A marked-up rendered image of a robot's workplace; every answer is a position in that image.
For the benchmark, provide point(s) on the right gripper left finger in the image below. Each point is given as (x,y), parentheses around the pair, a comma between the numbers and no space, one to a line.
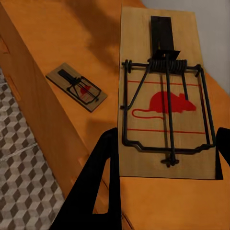
(76,212)

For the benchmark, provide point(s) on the cabinet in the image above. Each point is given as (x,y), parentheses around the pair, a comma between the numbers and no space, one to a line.
(37,36)

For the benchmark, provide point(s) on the mousetrap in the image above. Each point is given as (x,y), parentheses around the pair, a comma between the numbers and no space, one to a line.
(77,86)
(165,123)

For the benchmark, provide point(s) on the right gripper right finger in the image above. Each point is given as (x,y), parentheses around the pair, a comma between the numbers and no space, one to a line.
(223,141)

